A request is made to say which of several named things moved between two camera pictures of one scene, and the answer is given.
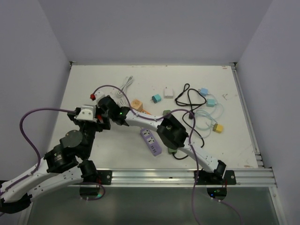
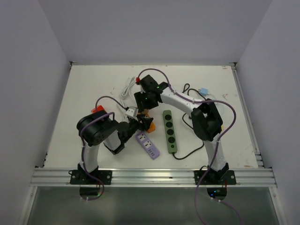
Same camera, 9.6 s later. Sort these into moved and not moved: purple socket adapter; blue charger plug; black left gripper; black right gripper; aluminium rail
Moved: black right gripper; black left gripper; purple socket adapter
Not moved: blue charger plug; aluminium rail
